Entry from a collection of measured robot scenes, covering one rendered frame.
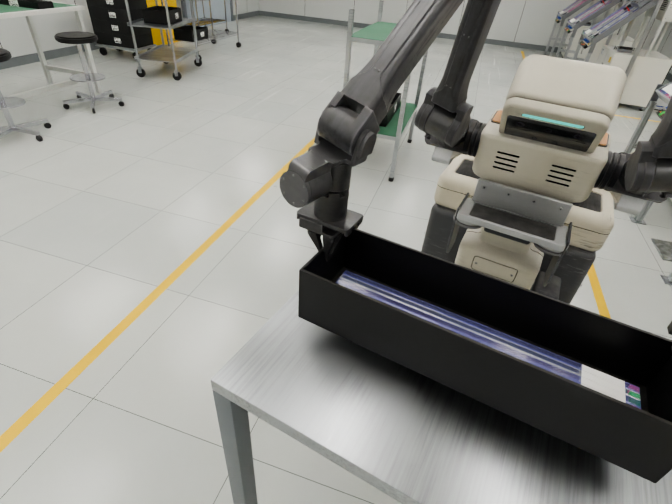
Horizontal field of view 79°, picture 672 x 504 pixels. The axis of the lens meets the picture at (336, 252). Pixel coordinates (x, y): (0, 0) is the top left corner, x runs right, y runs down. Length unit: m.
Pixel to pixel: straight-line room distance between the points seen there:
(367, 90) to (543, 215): 0.63
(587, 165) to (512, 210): 0.19
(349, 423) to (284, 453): 0.89
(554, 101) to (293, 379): 0.75
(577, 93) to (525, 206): 0.27
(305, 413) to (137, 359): 1.28
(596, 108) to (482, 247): 0.45
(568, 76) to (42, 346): 2.02
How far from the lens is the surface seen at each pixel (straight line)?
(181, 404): 1.70
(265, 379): 0.72
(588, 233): 1.44
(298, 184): 0.59
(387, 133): 3.09
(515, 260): 1.22
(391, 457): 0.67
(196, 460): 1.58
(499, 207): 1.11
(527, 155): 1.07
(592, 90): 1.01
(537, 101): 0.98
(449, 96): 0.95
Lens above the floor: 1.38
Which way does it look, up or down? 36 degrees down
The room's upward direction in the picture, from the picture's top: 5 degrees clockwise
